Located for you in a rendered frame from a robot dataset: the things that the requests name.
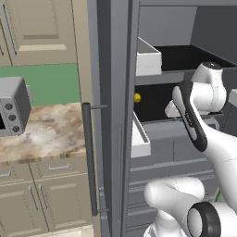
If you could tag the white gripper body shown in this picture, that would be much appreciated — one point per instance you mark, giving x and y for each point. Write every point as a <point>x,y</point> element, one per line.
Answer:
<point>172,110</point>

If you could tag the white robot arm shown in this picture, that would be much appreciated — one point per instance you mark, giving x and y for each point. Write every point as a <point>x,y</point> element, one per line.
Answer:
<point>222,154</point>

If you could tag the grey fridge drawer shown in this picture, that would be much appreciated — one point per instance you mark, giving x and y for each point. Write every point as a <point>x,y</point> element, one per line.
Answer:
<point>172,149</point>

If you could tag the white fridge door bin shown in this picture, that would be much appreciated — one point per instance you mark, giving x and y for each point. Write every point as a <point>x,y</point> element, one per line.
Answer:
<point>139,143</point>
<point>148,60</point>

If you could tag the grey fridge door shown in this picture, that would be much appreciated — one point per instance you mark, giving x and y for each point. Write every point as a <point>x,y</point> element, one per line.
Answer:
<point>112,77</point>

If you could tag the grey fridge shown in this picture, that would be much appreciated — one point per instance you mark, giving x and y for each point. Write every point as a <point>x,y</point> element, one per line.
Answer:
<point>172,24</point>

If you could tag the beige drawer front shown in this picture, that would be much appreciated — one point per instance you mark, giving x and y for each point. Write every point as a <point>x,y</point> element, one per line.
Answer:
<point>58,167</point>
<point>14,175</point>

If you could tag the yellow lemon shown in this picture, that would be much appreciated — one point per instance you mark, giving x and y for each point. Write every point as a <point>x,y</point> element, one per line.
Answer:
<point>137,98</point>

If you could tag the beige base cupboard door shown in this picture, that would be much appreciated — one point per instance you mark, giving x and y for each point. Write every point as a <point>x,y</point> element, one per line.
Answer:
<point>66,202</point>
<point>18,211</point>

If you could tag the grey toaster oven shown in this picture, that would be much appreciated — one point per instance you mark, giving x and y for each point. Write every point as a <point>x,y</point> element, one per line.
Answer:
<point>12,105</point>

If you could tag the beige wall cupboard door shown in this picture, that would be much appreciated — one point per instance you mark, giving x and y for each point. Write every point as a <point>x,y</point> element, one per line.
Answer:
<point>3,52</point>
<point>43,31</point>

